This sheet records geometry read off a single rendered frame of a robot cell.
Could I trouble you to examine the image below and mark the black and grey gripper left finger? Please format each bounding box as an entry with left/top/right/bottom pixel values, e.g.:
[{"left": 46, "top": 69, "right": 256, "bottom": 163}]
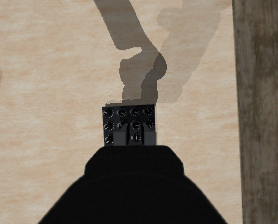
[{"left": 113, "top": 124, "right": 130, "bottom": 146}]

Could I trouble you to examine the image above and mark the black knob box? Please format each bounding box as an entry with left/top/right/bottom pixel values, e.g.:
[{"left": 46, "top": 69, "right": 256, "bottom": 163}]
[{"left": 102, "top": 104, "right": 155, "bottom": 146}]

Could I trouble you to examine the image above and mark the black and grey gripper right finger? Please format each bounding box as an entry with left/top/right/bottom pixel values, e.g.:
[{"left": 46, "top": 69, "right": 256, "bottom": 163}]
[{"left": 141, "top": 124, "right": 156, "bottom": 145}]

